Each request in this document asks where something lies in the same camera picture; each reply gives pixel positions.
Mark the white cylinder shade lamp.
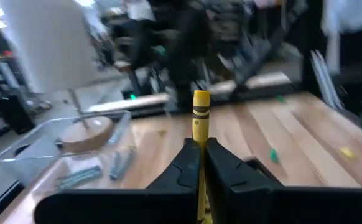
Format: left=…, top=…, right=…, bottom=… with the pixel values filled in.
left=0, top=0, right=115, bottom=153

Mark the clear plastic container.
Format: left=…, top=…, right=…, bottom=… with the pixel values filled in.
left=0, top=110, right=137, bottom=191

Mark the blue crayon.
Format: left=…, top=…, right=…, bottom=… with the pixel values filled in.
left=58, top=172, right=103, bottom=191
left=109, top=148, right=137, bottom=181
left=56, top=164, right=103, bottom=184

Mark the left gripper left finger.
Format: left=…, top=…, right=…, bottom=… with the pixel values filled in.
left=34, top=138, right=202, bottom=224

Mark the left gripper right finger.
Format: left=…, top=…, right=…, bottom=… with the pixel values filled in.
left=205, top=138, right=362, bottom=224

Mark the black table back rail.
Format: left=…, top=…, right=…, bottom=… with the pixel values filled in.
left=0, top=182, right=25, bottom=224

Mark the yellow crayon piece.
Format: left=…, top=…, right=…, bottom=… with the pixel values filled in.
left=338, top=147, right=355, bottom=159

